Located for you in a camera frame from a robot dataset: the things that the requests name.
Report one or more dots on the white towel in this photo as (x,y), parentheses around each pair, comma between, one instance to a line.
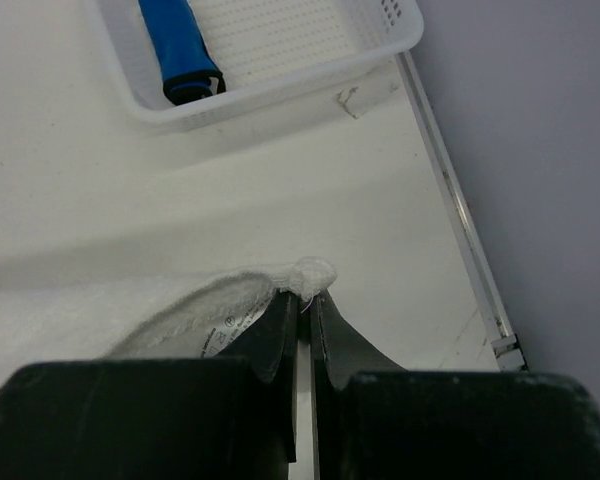
(198,315)

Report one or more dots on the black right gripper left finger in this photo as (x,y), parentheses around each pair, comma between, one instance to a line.
(231,416)

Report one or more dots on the aluminium rail frame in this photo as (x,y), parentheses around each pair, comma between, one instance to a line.
(500,335)

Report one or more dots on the blue towel with black trim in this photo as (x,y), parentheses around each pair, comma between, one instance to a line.
(187,70)

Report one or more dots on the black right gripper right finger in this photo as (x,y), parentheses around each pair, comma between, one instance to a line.
(376,420)

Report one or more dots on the white plastic basket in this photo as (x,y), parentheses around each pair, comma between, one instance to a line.
(266,51)

